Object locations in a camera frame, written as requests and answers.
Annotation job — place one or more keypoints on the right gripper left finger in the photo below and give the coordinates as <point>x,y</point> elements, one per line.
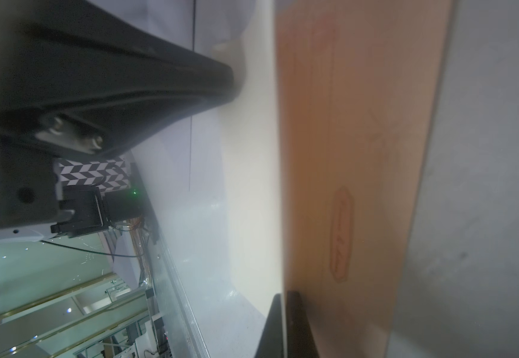
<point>78,83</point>

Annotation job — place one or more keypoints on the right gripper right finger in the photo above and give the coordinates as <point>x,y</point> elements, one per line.
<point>287,332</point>

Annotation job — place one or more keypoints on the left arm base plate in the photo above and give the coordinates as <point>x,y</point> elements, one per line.
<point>86,210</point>

